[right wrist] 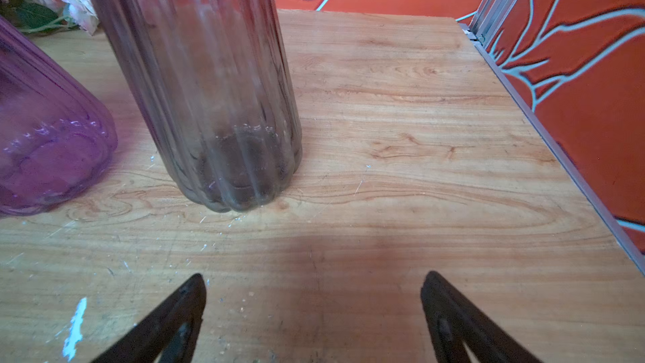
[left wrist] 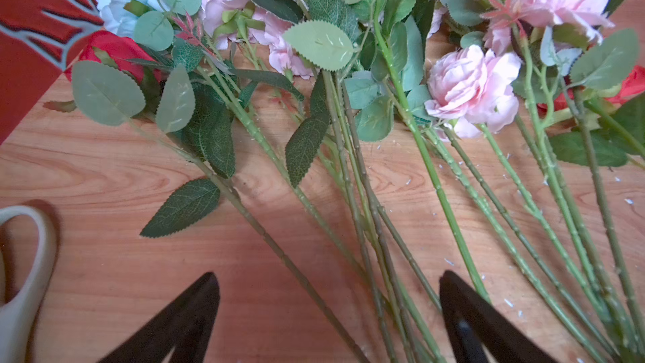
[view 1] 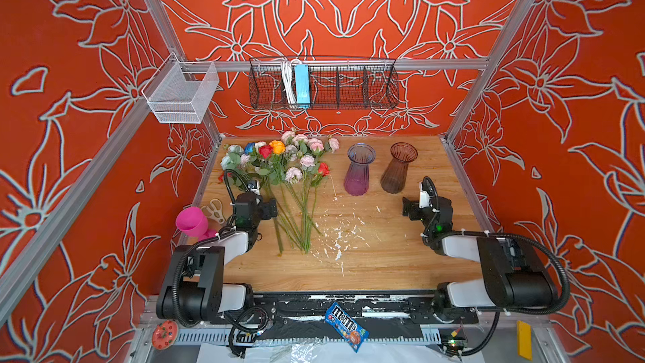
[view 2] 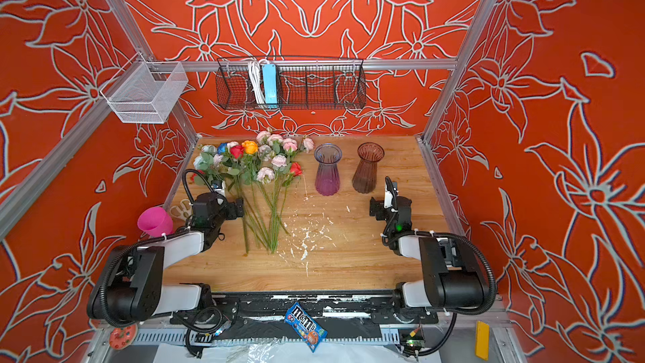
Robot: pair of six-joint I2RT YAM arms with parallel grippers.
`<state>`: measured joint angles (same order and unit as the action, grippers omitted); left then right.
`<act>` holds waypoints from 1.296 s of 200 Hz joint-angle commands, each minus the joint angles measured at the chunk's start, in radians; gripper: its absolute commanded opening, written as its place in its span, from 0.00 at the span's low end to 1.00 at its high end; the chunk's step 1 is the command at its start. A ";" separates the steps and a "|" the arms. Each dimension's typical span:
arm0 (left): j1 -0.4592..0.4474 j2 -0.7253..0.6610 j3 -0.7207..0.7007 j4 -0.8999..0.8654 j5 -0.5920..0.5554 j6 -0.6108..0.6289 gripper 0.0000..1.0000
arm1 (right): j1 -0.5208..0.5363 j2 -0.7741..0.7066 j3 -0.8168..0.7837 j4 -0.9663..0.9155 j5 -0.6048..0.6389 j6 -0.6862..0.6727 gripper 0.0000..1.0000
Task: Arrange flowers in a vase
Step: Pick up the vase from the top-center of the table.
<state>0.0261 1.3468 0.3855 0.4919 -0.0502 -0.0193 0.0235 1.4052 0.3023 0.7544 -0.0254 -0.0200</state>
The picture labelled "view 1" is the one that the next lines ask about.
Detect small red rose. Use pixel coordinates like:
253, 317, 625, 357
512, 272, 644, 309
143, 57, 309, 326
304, 161, 331, 243

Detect purple glass vase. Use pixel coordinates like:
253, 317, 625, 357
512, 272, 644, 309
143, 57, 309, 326
344, 143, 376, 197

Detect orange yellow rose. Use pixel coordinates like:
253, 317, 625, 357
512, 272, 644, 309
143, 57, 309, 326
268, 139, 310, 253

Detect pink rose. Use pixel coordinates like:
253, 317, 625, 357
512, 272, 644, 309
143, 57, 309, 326
300, 155, 324, 254

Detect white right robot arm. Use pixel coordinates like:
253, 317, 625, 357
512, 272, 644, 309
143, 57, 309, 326
402, 176, 571, 317

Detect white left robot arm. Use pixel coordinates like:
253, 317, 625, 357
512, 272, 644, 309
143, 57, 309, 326
156, 192, 278, 327

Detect blue and white flowers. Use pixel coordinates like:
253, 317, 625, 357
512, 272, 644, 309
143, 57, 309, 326
220, 142, 260, 189

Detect brown glass vase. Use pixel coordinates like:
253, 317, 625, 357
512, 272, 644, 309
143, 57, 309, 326
381, 142, 418, 194

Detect pink plastic goblet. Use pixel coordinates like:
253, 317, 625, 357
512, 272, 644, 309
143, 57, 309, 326
176, 207, 218, 240

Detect large red rose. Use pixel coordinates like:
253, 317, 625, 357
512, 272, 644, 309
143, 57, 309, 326
256, 144, 286, 255

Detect pink carnation spray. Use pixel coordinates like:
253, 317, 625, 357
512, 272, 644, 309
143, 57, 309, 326
279, 128, 341, 235

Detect light blue box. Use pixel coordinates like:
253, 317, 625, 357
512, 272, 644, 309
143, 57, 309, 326
293, 63, 311, 109

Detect white mesh basket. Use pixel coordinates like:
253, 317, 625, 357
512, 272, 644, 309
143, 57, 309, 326
142, 52, 220, 124

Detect blue candy bag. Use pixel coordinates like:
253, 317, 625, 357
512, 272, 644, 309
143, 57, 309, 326
325, 302, 370, 352

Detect yellow block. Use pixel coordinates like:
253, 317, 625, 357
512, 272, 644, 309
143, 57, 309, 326
517, 320, 532, 361

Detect beige handled scissors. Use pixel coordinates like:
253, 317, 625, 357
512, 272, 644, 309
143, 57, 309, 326
200, 199, 227, 228

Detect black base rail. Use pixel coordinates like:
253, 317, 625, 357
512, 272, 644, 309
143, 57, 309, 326
239, 290, 479, 346

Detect black wire basket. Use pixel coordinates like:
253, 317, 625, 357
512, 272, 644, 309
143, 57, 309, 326
249, 56, 400, 110

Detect white cable bundle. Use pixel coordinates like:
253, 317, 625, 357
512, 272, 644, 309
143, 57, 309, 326
279, 59, 298, 107

